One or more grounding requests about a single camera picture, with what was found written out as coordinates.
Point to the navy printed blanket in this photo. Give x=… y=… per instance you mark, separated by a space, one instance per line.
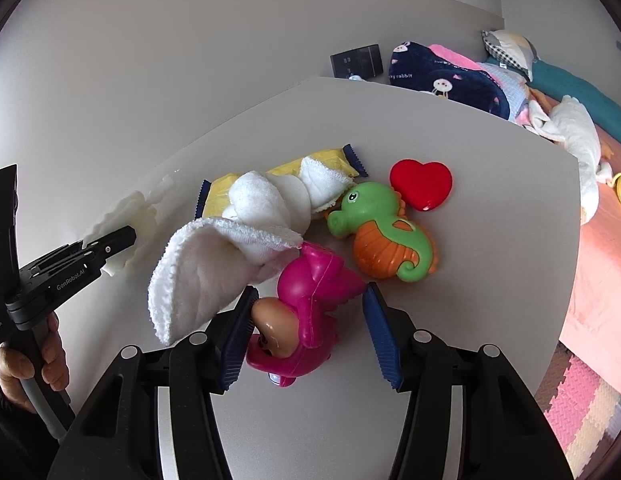
x=430 y=72

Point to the red heart toy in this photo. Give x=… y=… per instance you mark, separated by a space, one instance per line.
x=420 y=182

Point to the white cloth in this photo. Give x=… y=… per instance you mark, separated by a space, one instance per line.
x=575 y=130

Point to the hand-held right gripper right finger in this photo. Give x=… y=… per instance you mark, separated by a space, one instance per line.
x=383 y=340

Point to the pink plastic toy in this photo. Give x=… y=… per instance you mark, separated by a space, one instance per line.
x=315 y=300

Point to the pink bed sheet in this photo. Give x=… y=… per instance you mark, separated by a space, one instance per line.
x=600 y=285

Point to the teal pillow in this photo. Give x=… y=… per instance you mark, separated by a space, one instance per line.
x=580 y=92

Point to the light blue cloth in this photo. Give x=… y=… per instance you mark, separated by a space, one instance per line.
x=510 y=90

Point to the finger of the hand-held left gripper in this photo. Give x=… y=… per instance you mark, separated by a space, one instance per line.
x=70 y=275

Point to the checkered pillow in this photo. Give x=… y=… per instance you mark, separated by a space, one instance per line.
x=510 y=47

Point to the person's left hand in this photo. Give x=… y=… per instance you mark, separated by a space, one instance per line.
x=13 y=365

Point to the yellow snack packet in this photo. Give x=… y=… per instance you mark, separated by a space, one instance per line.
x=315 y=160

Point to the pink foam floor mat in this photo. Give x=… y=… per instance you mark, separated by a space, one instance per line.
x=580 y=410

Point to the white rolled towel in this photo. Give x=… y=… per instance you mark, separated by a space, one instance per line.
x=200 y=270

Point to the person's left forearm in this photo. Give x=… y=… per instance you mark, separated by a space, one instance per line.
x=10 y=440

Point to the pink fleece cloth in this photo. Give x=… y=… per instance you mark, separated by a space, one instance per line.
x=450 y=55

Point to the green orange seahorse toy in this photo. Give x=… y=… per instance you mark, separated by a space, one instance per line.
x=380 y=210

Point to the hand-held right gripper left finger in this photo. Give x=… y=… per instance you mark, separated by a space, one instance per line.
x=235 y=340

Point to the black wall outlet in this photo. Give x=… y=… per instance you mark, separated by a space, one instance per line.
x=355 y=62

